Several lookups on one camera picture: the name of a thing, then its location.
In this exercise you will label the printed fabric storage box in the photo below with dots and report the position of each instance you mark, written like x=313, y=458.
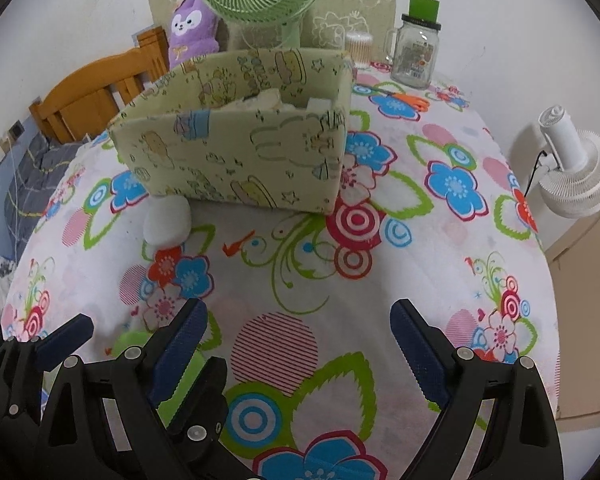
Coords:
x=230, y=160

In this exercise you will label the orange scissors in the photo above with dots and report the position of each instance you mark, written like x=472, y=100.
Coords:
x=410, y=100

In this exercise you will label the glass mug with green lid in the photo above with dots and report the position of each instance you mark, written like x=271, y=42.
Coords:
x=415, y=55

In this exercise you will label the purple plush rabbit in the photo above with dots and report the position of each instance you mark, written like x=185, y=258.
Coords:
x=190, y=30

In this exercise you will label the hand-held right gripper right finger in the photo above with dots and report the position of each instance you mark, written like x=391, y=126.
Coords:
x=420, y=360

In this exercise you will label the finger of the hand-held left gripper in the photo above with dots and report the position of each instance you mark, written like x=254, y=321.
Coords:
x=205, y=410
x=65, y=340

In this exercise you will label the white clip fan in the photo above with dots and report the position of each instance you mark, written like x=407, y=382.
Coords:
x=575, y=175

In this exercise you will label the white round case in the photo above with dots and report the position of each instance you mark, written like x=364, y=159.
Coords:
x=166, y=220

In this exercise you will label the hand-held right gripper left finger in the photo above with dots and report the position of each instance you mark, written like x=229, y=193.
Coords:
x=177, y=355

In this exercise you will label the wooden bed headboard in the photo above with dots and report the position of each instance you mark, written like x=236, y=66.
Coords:
x=90, y=90

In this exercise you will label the grey plaid pillow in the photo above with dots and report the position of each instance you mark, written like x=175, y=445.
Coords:
x=35, y=170

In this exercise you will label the wall socket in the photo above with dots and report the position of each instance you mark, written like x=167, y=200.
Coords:
x=16, y=130

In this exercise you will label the floral tablecloth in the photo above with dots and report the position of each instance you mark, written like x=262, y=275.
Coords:
x=430, y=270

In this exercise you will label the cotton swab jar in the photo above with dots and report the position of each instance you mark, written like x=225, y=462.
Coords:
x=358, y=50

